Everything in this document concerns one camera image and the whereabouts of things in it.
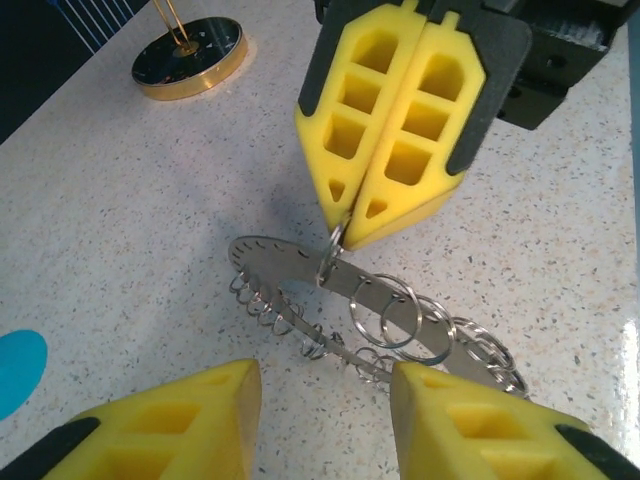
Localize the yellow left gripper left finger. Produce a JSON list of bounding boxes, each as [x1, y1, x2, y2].
[[0, 357, 264, 480]]

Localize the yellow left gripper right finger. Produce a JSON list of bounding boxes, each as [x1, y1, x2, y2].
[[391, 360, 640, 480]]

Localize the teal plastic goblet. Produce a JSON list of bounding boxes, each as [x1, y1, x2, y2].
[[0, 328, 49, 420]]

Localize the gold stand with pink glasses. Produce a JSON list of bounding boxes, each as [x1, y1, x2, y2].
[[131, 0, 249, 101]]

